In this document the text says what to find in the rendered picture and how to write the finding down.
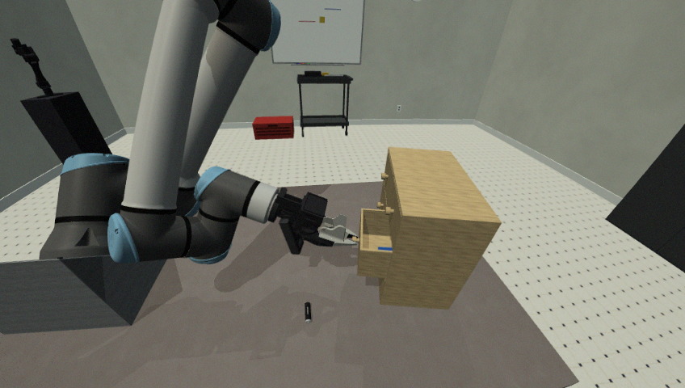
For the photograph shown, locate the wooden chest of drawers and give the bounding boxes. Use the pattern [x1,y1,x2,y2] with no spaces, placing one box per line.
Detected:
[380,147,502,310]

